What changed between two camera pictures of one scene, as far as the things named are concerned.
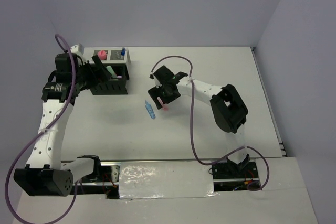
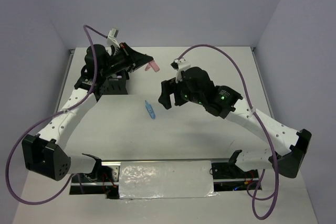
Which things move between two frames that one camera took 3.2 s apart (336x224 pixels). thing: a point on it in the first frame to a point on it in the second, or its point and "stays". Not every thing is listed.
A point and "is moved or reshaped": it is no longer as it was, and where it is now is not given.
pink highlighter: (164, 108) is moved or reshaped
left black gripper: (98, 76) to (132, 57)
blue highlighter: (150, 110) stays
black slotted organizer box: (112, 86) stays
